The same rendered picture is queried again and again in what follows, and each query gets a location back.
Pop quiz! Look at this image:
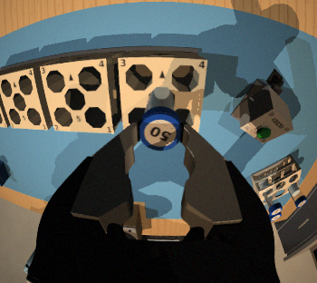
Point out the light blue bench mat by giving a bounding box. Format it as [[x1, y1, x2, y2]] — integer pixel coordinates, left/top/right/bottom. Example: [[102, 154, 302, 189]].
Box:
[[0, 2, 317, 220]]

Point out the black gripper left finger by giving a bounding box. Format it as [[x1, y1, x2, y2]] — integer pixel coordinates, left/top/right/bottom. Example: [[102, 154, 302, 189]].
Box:
[[27, 120, 140, 279]]

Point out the blue tube rack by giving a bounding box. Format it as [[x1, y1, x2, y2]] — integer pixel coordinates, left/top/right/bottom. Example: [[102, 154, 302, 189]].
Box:
[[0, 161, 9, 187]]

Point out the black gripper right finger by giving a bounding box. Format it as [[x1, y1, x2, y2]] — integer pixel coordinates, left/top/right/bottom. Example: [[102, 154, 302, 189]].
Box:
[[180, 122, 280, 283]]

